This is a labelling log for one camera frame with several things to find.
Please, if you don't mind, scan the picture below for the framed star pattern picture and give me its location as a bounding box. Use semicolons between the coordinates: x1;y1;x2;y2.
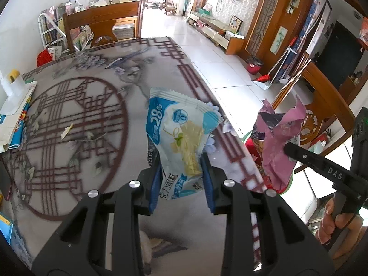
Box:
229;16;243;34

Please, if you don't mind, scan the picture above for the wooden television cabinet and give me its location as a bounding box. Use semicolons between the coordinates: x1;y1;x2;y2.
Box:
185;11;248;55

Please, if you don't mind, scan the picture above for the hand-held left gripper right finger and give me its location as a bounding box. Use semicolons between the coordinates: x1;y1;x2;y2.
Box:
200;152;337;276

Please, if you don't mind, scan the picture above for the red dustpan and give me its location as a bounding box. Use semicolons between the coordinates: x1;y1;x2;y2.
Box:
251;74;272;90

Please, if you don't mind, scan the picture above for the blue white snack wrapper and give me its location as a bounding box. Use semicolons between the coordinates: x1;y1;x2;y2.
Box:
146;87;223;204

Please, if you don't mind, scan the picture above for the black door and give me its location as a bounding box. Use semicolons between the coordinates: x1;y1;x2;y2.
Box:
315;20;361;89

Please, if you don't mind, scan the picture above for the white desk lamp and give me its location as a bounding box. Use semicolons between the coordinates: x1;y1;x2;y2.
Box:
0;76;38;115

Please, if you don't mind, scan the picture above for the blue printed board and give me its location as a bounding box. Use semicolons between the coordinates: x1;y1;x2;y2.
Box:
296;0;331;61

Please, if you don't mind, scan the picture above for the wooden chair with carved back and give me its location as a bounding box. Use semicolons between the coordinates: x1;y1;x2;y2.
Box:
272;59;357;176

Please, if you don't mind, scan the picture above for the pink wrapper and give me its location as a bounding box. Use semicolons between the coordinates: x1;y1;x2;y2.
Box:
251;94;307;192

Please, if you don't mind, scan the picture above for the wooden dining chair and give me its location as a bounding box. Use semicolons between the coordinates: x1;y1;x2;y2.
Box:
63;0;146;52

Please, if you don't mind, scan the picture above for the black flat pad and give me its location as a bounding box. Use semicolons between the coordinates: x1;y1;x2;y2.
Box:
0;158;13;202

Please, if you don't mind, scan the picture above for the small paper scrap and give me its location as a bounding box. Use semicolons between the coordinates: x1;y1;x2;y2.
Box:
60;124;74;140

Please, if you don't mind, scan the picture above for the red trash bin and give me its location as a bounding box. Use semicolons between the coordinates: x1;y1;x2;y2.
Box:
243;131;295;196

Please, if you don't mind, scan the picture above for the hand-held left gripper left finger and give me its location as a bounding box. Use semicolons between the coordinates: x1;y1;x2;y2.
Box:
32;167;164;276

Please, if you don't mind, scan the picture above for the white red broom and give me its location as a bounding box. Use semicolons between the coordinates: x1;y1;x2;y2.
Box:
269;37;298;84

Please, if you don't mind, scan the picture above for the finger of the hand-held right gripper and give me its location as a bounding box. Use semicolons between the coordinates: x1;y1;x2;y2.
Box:
283;142;325;173

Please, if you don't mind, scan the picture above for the red bag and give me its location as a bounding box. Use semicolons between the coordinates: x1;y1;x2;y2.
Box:
37;47;62;67

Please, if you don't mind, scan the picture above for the red floor bin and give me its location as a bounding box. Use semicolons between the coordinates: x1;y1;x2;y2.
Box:
247;56;263;74

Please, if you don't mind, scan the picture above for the white bookshelf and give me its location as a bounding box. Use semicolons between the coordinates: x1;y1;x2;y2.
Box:
38;1;95;52

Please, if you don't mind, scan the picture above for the person's right hand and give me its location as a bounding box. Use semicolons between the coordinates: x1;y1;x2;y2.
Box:
315;197;364;262

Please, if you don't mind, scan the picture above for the blue yellow plastic toy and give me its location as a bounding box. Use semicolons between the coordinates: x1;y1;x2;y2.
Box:
0;211;15;245

